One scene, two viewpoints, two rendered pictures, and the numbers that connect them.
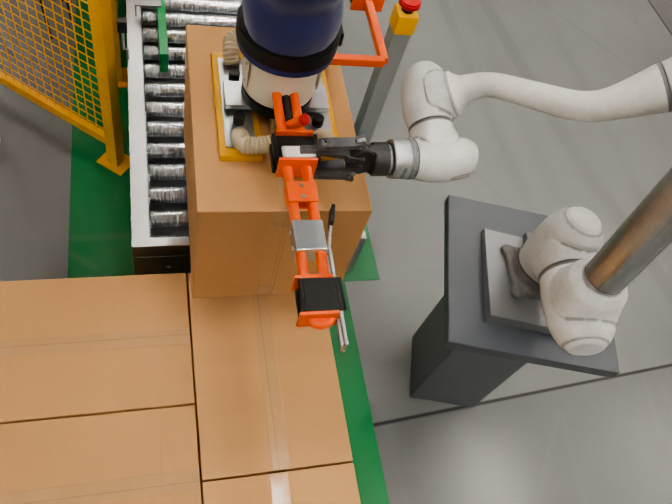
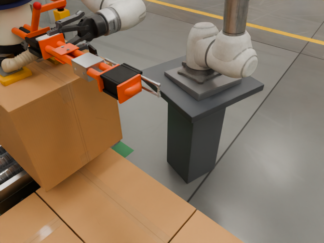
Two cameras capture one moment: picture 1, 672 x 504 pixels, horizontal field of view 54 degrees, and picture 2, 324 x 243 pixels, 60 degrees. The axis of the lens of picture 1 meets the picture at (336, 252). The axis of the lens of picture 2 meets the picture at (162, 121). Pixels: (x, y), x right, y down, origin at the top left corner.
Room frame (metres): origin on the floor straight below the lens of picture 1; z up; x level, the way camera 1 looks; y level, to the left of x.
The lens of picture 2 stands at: (0.00, 0.11, 1.60)
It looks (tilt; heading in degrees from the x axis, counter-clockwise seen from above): 41 degrees down; 339
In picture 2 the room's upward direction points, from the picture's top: straight up
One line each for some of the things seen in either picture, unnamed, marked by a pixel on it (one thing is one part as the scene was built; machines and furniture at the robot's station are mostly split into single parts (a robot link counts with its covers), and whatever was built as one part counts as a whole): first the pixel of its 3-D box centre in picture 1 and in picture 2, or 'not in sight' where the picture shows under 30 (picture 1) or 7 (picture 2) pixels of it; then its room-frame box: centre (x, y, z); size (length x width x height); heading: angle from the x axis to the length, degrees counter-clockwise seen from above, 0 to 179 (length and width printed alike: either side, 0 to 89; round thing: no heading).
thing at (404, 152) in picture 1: (398, 159); (105, 21); (1.01, -0.05, 1.20); 0.09 x 0.06 x 0.09; 29
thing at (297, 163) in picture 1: (294, 153); (46, 42); (0.91, 0.16, 1.20); 0.10 x 0.08 x 0.06; 118
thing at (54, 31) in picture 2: (312, 146); (54, 28); (0.91, 0.13, 1.24); 0.05 x 0.01 x 0.03; 119
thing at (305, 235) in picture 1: (307, 240); (88, 66); (0.72, 0.06, 1.20); 0.07 x 0.07 x 0.04; 28
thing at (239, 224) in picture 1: (264, 163); (37, 98); (1.12, 0.27, 0.87); 0.60 x 0.40 x 0.40; 28
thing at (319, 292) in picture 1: (314, 300); (119, 83); (0.60, 0.00, 1.20); 0.08 x 0.07 x 0.05; 28
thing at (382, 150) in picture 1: (367, 159); (89, 28); (0.97, 0.01, 1.20); 0.09 x 0.07 x 0.08; 119
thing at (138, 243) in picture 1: (253, 243); (62, 153); (1.04, 0.24, 0.58); 0.70 x 0.03 x 0.06; 119
